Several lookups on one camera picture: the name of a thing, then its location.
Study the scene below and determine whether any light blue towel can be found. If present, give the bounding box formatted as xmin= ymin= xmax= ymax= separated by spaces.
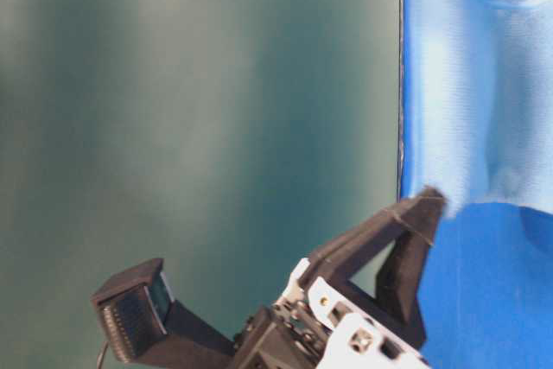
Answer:
xmin=404 ymin=0 xmax=552 ymax=215

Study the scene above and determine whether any dark green backdrop board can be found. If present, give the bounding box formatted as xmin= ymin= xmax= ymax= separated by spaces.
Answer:
xmin=1 ymin=0 xmax=398 ymax=368

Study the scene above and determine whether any blue table cloth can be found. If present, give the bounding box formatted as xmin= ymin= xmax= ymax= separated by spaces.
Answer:
xmin=401 ymin=0 xmax=552 ymax=368

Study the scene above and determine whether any white black lower gripper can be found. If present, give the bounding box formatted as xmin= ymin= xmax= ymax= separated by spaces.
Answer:
xmin=231 ymin=187 xmax=446 ymax=368

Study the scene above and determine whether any black wrist camera lower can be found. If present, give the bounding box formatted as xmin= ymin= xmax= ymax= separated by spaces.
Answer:
xmin=91 ymin=258 xmax=234 ymax=368

